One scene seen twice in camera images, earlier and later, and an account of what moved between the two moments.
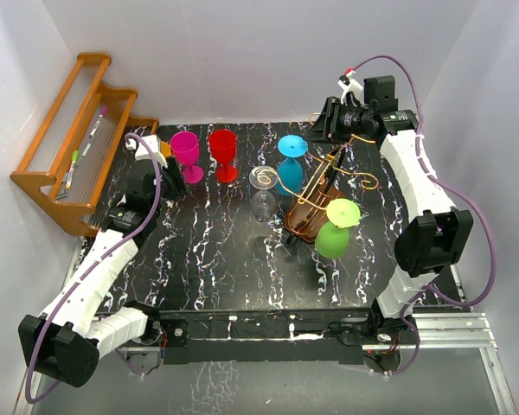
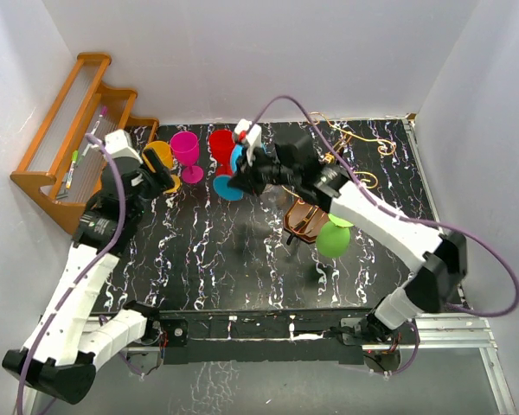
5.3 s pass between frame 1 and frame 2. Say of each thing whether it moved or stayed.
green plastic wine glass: stayed
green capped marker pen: stayed
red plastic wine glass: stayed
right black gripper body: moved
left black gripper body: moved
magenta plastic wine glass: stayed
